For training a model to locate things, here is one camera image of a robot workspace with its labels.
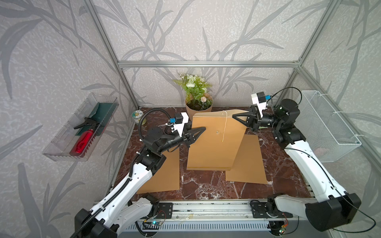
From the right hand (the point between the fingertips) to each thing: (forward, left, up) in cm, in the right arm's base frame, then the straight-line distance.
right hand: (233, 116), depth 61 cm
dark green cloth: (+7, +62, -7) cm, 62 cm away
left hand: (-4, +13, -2) cm, 14 cm away
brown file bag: (-7, +7, -14) cm, 17 cm away
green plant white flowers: (+37, +17, -11) cm, 42 cm away
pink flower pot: (+33, +12, -24) cm, 43 cm away
